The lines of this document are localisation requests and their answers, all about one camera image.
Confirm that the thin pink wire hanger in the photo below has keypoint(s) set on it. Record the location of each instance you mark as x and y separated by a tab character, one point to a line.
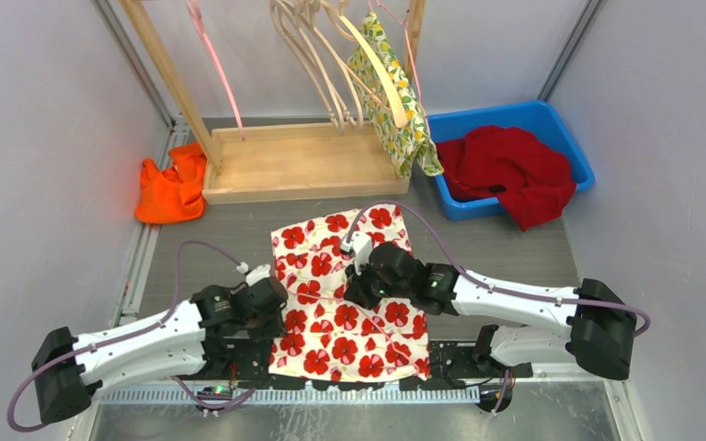
412	25

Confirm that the wooden hanger rack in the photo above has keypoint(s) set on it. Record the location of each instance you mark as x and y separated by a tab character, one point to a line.
278	162

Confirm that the beige wooden hanger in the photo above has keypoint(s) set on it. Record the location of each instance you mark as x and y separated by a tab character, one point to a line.
290	23
353	114

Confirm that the cream wooden hanger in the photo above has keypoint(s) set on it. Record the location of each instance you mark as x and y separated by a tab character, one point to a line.
394	102

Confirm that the lemon print skirt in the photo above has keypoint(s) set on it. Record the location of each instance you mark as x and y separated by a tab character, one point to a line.
411	146

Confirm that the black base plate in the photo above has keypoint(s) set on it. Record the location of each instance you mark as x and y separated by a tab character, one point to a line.
243	363

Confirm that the thick pink hanger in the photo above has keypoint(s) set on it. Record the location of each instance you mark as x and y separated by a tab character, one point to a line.
197	20

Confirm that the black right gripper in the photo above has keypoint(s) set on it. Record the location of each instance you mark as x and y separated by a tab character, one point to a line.
358	289

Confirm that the blue plastic bin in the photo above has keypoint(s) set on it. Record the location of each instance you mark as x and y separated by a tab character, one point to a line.
535	116

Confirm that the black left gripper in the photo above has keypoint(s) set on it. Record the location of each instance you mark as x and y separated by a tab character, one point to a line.
275	329

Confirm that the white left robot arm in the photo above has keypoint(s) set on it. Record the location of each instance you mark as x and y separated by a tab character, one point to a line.
190	342

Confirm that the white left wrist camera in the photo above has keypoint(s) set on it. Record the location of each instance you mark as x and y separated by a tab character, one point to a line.
254	274

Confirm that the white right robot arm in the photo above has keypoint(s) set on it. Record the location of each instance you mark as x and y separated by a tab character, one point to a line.
588	325

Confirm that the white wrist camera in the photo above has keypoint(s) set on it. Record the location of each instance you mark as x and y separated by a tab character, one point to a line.
254	274
357	246

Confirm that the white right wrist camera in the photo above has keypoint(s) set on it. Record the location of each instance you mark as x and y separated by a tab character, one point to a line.
357	246

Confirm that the orange cloth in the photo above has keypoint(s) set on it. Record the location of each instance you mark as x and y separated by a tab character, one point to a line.
174	194

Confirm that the red poppy print cloth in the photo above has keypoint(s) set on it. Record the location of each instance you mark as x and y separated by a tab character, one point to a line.
307	254

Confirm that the dark red cloth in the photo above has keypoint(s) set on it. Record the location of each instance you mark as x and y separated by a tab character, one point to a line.
531	181

